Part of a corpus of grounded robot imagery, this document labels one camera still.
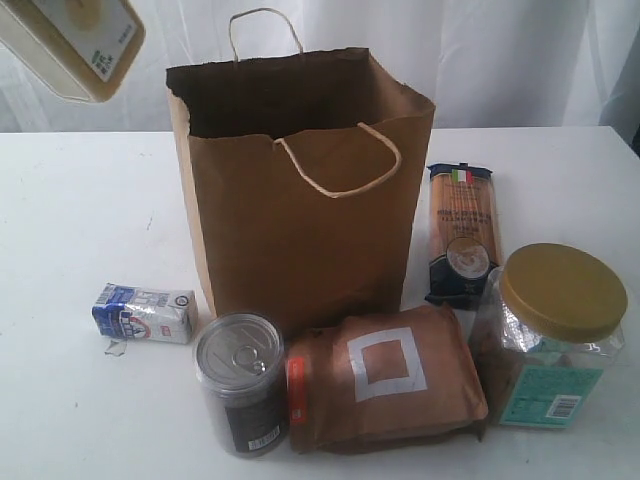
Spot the spaghetti packet with Italian flag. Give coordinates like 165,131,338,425
426,163,502,311

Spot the gold lid clear jar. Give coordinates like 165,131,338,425
469,243,628,429

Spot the dark tea clear can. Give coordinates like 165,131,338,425
194,312,288,458

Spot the brown paper bag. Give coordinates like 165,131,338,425
165,6,436,335

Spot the white backdrop curtain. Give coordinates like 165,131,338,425
1,1,639,140

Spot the blue white milk carton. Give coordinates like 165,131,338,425
91,283,198,344

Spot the yellow millet plastic bottle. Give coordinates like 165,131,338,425
1,1,146,103

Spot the brown kraft pouch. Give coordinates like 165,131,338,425
286,305,489,454

